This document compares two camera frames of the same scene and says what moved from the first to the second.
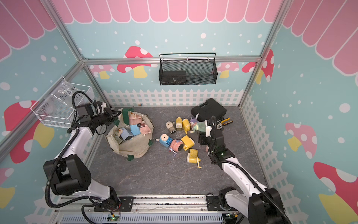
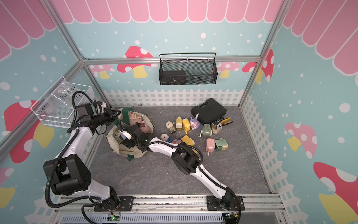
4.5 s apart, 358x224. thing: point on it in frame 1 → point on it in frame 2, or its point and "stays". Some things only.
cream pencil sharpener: x=170 y=126 stays
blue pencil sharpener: x=165 y=140 stays
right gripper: x=202 y=137 → x=127 y=143
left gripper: x=109 y=112 stays
